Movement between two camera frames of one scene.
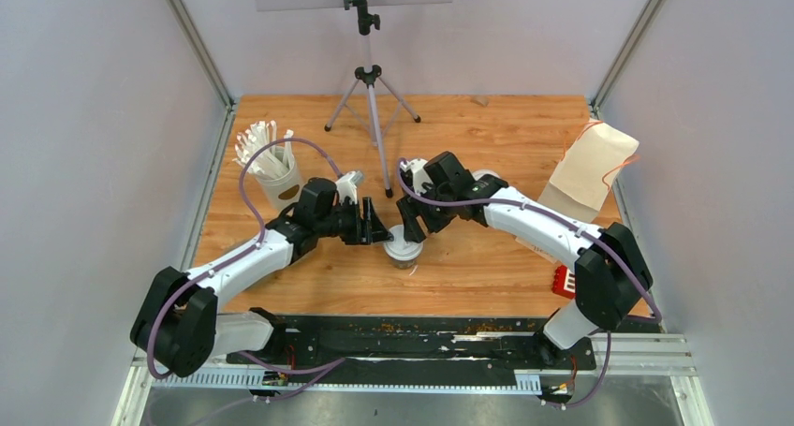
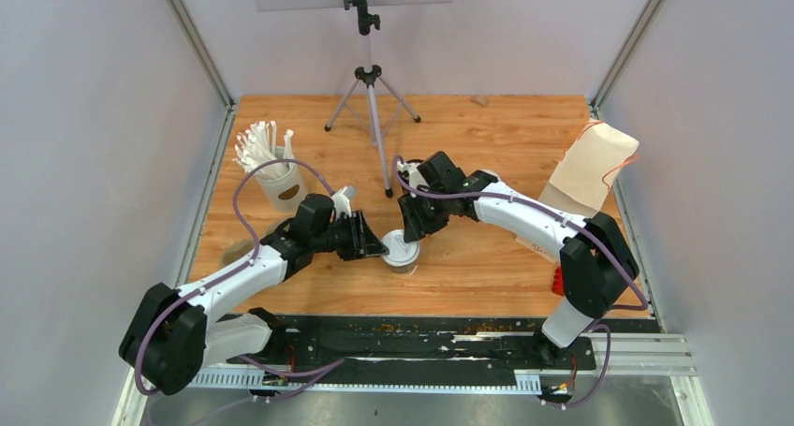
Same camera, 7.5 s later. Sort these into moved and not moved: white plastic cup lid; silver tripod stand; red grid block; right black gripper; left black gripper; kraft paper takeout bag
Moved: left black gripper; white plastic cup lid
Not moved: silver tripod stand; kraft paper takeout bag; right black gripper; red grid block
